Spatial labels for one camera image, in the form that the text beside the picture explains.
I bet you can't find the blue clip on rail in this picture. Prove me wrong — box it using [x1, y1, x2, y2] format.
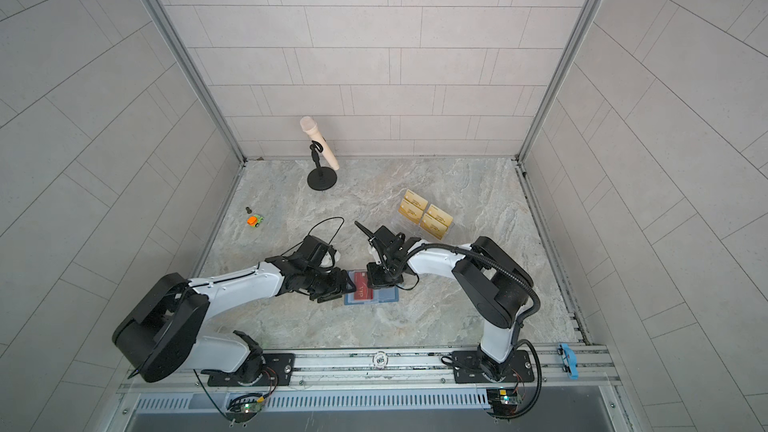
[557, 343, 579, 380]

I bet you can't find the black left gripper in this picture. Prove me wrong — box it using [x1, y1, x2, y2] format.
[302, 267, 361, 303]

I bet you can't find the left green circuit board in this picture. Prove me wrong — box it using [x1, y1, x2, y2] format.
[227, 393, 267, 423]

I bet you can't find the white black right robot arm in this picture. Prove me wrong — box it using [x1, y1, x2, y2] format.
[356, 223, 541, 381]

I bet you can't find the green circuit board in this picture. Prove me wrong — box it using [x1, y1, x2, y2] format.
[227, 393, 267, 423]
[486, 389, 522, 418]

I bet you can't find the black microphone stand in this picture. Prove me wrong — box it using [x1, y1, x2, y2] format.
[307, 141, 337, 191]

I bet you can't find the right green circuit board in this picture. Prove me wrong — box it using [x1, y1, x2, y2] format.
[486, 389, 522, 418]

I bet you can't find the clear acrylic card tray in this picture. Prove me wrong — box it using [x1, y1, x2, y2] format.
[398, 189, 454, 240]

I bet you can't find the green orange toy truck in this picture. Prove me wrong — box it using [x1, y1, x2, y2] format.
[247, 215, 264, 227]

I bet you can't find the cream microphone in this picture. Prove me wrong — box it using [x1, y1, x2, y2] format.
[300, 116, 340, 171]

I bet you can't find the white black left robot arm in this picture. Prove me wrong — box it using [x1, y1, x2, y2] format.
[112, 235, 356, 386]

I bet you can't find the aluminium mounting rail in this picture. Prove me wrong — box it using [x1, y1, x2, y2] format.
[117, 344, 621, 398]

